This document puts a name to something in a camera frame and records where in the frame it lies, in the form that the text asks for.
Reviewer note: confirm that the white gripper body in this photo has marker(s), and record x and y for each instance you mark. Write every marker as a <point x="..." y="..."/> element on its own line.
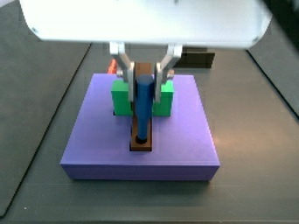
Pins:
<point x="211" y="23"/>

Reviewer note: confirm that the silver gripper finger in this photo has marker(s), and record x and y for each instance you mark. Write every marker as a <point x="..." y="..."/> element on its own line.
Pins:
<point x="126" y="66"/>
<point x="164" y="66"/>

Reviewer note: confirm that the blue cylindrical peg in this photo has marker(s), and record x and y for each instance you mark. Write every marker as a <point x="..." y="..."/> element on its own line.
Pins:
<point x="144" y="92"/>

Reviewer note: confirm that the black angle fixture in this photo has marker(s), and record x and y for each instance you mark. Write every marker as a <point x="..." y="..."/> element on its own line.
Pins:
<point x="195" y="57"/>

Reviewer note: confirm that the red cylindrical peg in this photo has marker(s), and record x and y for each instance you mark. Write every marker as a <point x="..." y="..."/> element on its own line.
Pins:
<point x="112" y="67"/>

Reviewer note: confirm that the green U-shaped block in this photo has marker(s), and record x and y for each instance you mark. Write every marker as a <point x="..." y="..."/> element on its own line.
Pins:
<point x="122" y="105"/>

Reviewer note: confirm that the purple base block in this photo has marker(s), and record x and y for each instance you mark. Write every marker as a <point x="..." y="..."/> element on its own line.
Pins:
<point x="98" y="150"/>

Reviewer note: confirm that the brown L-shaped bracket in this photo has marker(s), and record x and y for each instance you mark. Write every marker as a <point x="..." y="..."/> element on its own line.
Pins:
<point x="142" y="68"/>

